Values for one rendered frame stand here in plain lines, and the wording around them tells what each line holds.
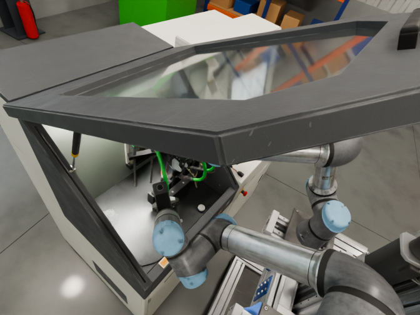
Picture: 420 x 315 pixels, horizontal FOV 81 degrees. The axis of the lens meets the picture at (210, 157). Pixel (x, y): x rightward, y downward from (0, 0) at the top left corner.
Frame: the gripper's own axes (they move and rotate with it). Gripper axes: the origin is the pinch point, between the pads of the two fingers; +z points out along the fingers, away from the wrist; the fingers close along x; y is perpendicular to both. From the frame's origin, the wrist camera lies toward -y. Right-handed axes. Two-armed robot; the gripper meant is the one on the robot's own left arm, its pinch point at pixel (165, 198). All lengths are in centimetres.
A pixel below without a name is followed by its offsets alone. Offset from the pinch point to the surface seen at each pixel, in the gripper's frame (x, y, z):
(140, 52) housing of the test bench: 3, -60, 19
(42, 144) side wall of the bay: -32.8, -28.1, -7.3
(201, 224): 12.6, 21.8, 21.9
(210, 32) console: 38, -68, 31
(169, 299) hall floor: -18, 92, 80
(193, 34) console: 29, -67, 26
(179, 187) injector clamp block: 6.5, 4.1, 32.6
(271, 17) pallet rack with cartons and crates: 281, -226, 418
